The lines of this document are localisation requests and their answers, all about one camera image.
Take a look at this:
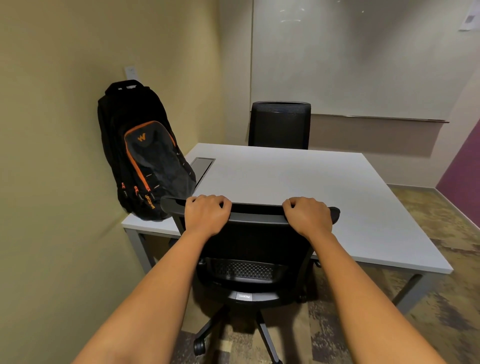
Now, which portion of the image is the person's left hand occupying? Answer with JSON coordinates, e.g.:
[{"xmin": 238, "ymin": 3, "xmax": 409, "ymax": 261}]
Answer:
[{"xmin": 184, "ymin": 194, "xmax": 233, "ymax": 238}]

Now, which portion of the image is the black and orange backpack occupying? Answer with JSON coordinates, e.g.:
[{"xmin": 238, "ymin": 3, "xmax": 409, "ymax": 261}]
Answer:
[{"xmin": 97, "ymin": 80, "xmax": 197, "ymax": 222}]

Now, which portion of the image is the person's right forearm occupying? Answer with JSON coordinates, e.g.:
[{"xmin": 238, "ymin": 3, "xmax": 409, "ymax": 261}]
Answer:
[{"xmin": 308, "ymin": 230, "xmax": 448, "ymax": 364}]

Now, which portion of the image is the grey table cable hatch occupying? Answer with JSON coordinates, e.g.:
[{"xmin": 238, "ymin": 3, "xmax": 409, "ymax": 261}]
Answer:
[{"xmin": 189, "ymin": 157, "xmax": 216, "ymax": 189}]

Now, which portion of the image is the white wall whiteboard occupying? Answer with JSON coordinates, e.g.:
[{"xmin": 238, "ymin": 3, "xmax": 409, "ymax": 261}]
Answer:
[{"xmin": 250, "ymin": 0, "xmax": 480, "ymax": 121}]

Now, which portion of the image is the white paper notice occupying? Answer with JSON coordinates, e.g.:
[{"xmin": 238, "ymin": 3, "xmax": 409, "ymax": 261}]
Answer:
[{"xmin": 458, "ymin": 0, "xmax": 480, "ymax": 32}]

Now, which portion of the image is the metal whiteboard tray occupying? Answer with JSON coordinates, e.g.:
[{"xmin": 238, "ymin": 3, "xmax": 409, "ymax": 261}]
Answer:
[{"xmin": 311, "ymin": 113, "xmax": 450, "ymax": 124}]

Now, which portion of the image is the person's right hand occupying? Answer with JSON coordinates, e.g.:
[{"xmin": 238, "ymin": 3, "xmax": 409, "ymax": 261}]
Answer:
[{"xmin": 282, "ymin": 197, "xmax": 334, "ymax": 241}]

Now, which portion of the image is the black mesh swivel office chair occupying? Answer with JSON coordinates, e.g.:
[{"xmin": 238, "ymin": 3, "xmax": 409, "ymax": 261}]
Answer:
[{"xmin": 160, "ymin": 196, "xmax": 341, "ymax": 364}]

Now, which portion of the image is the person's left forearm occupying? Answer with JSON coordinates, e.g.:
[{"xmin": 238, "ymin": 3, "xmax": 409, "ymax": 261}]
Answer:
[{"xmin": 73, "ymin": 228, "xmax": 218, "ymax": 364}]

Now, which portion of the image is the grey table leg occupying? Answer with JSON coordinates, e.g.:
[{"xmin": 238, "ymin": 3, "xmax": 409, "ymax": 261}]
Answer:
[
  {"xmin": 125, "ymin": 228, "xmax": 155, "ymax": 275},
  {"xmin": 391, "ymin": 273, "xmax": 438, "ymax": 316}
]

